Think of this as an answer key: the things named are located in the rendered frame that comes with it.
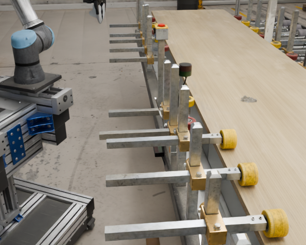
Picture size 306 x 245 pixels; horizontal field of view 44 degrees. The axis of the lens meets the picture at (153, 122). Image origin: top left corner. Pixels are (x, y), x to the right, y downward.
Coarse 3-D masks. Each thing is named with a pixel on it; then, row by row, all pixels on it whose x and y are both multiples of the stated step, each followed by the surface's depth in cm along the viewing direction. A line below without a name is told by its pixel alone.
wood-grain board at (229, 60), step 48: (192, 48) 286; (240, 48) 286; (192, 96) 206; (240, 96) 205; (288, 96) 205; (240, 144) 160; (288, 144) 160; (240, 192) 131; (288, 192) 131; (288, 240) 111
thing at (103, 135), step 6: (102, 132) 178; (108, 132) 178; (114, 132) 178; (120, 132) 178; (126, 132) 178; (132, 132) 178; (138, 132) 178; (144, 132) 178; (150, 132) 178; (156, 132) 178; (162, 132) 179; (168, 132) 179; (102, 138) 177; (108, 138) 177; (114, 138) 177
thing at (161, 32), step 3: (156, 27) 209; (159, 27) 210; (162, 27) 210; (165, 27) 210; (156, 30) 210; (159, 30) 210; (162, 30) 210; (165, 30) 210; (156, 33) 210; (159, 33) 211; (162, 33) 211; (165, 33) 211; (156, 36) 211; (159, 36) 211; (162, 36) 212; (165, 36) 212; (156, 39) 212; (159, 39) 212; (162, 39) 212; (165, 39) 213
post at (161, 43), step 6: (162, 42) 215; (162, 48) 216; (162, 54) 218; (162, 60) 220; (162, 66) 221; (162, 72) 223; (162, 78) 225; (162, 84) 227; (162, 90) 228; (162, 96) 230
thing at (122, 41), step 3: (111, 39) 334; (114, 39) 334; (117, 39) 334; (120, 39) 334; (123, 39) 334; (126, 39) 334; (129, 39) 334; (132, 39) 334; (135, 39) 334; (138, 39) 335; (141, 39) 335; (153, 39) 336; (111, 42) 333; (114, 42) 334; (117, 42) 334; (120, 42) 334; (123, 42) 334; (126, 42) 335; (129, 42) 335; (132, 42) 335; (135, 42) 335; (138, 42) 336; (141, 42) 336; (156, 42) 338
